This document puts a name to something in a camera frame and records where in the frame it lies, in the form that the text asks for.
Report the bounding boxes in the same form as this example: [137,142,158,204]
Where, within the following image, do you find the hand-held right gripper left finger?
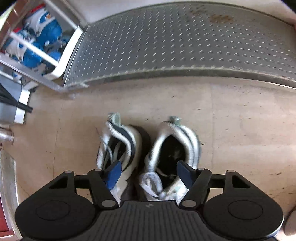
[47,160,122,210]

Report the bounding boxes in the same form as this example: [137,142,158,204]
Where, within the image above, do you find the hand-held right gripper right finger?
[177,161,252,209]

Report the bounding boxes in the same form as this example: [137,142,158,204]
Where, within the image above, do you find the white navy sneaker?
[96,112,152,204]
[139,116,201,202]

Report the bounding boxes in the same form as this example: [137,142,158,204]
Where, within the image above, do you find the metal shoe rack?
[61,1,296,91]

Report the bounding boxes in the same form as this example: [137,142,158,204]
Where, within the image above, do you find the black rod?
[0,85,33,113]

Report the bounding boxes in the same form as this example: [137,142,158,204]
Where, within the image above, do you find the grey storage box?
[0,76,31,126]

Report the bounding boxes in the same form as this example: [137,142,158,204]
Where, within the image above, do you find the white side rack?
[0,0,89,93]

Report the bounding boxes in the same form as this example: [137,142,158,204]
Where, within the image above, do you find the blue white roller skates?
[5,7,70,76]

